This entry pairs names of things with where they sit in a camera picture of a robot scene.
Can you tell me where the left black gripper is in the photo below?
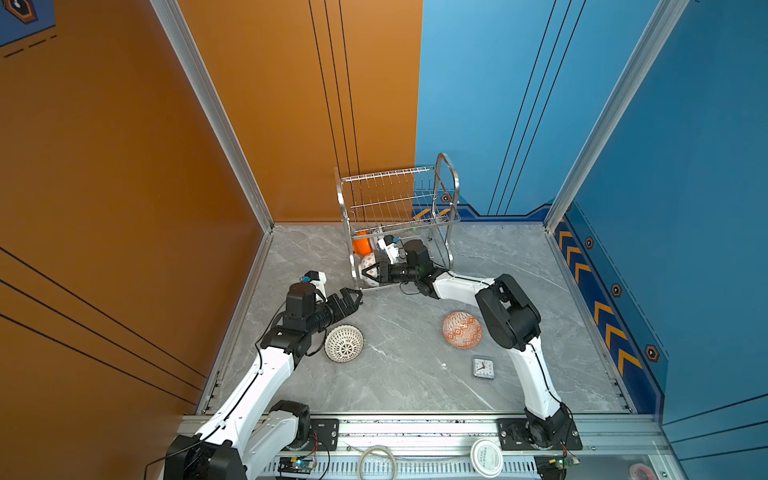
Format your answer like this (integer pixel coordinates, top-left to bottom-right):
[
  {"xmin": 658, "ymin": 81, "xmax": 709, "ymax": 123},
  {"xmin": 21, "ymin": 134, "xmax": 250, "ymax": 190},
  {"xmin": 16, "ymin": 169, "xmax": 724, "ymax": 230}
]
[{"xmin": 305, "ymin": 288, "xmax": 361, "ymax": 337}]

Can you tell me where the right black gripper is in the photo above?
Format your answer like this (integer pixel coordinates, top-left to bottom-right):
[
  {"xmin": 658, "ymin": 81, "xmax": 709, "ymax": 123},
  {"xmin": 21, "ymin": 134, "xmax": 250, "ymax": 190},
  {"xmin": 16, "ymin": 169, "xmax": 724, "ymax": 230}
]
[{"xmin": 362, "ymin": 262, "xmax": 421, "ymax": 285}]

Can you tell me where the orange bowl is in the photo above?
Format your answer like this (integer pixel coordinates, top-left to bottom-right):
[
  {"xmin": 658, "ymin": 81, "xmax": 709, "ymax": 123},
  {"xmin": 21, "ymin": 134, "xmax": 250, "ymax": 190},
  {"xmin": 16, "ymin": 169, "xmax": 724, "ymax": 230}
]
[{"xmin": 352, "ymin": 231, "xmax": 374, "ymax": 258}]

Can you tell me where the white black lattice bowl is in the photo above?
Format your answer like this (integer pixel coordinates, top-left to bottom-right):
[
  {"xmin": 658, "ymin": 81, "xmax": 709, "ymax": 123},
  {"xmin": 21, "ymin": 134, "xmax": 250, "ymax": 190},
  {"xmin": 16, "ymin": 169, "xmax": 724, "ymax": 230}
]
[{"xmin": 324, "ymin": 325, "xmax": 364, "ymax": 363}]

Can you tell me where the silver wire dish rack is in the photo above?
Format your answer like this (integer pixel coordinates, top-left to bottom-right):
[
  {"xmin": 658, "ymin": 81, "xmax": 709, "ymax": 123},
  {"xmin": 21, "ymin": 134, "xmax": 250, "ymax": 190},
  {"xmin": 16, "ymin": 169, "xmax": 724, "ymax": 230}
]
[{"xmin": 334, "ymin": 153, "xmax": 460, "ymax": 289}]

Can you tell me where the red patterned bowl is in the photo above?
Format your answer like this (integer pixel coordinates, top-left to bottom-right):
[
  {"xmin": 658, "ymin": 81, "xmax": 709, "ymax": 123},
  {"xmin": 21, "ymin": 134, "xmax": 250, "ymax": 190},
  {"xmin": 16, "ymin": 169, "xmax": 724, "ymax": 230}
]
[{"xmin": 442, "ymin": 311, "xmax": 483, "ymax": 350}]

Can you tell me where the green patterned bowl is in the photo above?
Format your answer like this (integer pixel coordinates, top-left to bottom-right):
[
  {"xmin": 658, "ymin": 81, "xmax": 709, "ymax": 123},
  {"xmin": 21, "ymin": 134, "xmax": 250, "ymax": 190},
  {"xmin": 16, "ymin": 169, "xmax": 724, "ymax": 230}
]
[{"xmin": 358, "ymin": 253, "xmax": 379, "ymax": 287}]

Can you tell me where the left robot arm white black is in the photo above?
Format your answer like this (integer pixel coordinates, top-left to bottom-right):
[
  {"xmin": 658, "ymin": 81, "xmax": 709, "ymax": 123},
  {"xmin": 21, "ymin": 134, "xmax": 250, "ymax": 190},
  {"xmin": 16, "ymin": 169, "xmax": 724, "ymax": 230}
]
[{"xmin": 159, "ymin": 276, "xmax": 363, "ymax": 479}]

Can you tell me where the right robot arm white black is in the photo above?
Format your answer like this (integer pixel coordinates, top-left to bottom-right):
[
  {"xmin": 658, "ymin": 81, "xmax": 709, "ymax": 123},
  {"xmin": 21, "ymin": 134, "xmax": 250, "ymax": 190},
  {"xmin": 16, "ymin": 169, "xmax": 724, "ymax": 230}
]
[{"xmin": 356, "ymin": 240, "xmax": 583, "ymax": 449}]

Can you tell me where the small square clock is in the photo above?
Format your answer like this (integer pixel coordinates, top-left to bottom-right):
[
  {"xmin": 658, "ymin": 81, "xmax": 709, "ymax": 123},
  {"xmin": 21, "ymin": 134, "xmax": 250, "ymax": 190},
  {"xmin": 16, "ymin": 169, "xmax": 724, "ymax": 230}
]
[{"xmin": 472, "ymin": 357, "xmax": 495, "ymax": 380}]

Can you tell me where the green circuit board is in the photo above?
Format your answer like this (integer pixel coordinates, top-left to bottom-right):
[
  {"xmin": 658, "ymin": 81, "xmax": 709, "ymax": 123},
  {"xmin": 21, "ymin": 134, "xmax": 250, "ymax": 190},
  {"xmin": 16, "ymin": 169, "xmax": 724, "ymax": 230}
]
[{"xmin": 277, "ymin": 457, "xmax": 317, "ymax": 479}]

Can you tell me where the right circuit board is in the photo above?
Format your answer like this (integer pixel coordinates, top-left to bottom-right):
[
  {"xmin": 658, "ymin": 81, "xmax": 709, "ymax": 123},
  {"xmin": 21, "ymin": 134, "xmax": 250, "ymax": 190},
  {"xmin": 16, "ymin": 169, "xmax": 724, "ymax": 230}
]
[{"xmin": 549, "ymin": 451, "xmax": 580, "ymax": 470}]

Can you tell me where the pink round object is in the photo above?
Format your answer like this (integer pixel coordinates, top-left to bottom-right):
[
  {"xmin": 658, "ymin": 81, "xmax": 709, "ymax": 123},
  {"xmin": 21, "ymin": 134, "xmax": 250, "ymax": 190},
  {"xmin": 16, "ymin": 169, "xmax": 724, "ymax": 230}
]
[{"xmin": 629, "ymin": 463, "xmax": 658, "ymax": 480}]

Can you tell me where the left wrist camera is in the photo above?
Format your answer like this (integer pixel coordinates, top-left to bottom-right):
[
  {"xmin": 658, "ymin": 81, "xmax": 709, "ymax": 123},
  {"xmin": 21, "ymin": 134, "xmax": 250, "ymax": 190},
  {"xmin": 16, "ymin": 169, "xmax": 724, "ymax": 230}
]
[{"xmin": 302, "ymin": 270, "xmax": 327, "ymax": 297}]

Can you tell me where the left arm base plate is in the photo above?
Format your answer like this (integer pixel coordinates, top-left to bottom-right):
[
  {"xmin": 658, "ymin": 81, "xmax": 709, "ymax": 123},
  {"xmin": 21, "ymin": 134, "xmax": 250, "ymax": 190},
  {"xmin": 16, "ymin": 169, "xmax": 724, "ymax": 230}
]
[{"xmin": 284, "ymin": 417, "xmax": 339, "ymax": 452}]

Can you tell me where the coiled white cable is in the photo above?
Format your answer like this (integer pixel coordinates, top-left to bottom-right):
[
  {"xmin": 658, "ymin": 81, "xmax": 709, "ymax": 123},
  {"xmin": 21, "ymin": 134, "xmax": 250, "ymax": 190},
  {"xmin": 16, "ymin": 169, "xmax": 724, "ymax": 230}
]
[{"xmin": 357, "ymin": 445, "xmax": 398, "ymax": 480}]

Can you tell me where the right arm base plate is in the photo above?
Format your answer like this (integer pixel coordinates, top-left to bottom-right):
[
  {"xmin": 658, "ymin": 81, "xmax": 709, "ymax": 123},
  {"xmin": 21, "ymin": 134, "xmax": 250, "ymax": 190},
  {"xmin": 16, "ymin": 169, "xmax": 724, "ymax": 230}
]
[{"xmin": 496, "ymin": 418, "xmax": 583, "ymax": 451}]

